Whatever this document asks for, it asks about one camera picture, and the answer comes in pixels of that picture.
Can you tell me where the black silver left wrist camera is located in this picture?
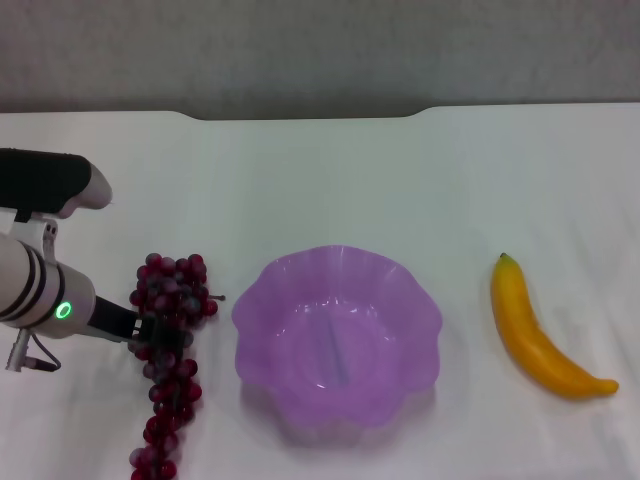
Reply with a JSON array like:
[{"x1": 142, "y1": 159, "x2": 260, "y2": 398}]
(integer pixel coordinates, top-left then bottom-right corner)
[{"x1": 0, "y1": 148, "x2": 114, "y2": 222}]

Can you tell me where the silver plug with black cable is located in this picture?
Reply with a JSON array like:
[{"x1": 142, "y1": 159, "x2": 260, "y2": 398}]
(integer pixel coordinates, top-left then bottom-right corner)
[{"x1": 4, "y1": 329, "x2": 62, "y2": 374}]

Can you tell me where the yellow banana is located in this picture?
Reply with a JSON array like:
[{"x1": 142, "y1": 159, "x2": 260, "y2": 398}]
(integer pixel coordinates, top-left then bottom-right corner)
[{"x1": 490, "y1": 252, "x2": 620, "y2": 400}]

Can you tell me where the purple wavy plastic bowl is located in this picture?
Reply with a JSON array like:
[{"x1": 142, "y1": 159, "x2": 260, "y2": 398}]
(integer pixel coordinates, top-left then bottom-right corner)
[{"x1": 231, "y1": 244, "x2": 445, "y2": 429}]

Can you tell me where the dark red grape bunch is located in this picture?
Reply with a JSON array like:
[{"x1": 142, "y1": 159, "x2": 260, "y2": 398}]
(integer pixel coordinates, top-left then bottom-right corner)
[{"x1": 128, "y1": 253, "x2": 227, "y2": 480}]

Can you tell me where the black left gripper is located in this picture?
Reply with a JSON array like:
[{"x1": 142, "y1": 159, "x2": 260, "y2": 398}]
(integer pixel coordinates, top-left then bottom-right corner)
[{"x1": 87, "y1": 295, "x2": 188, "y2": 362}]

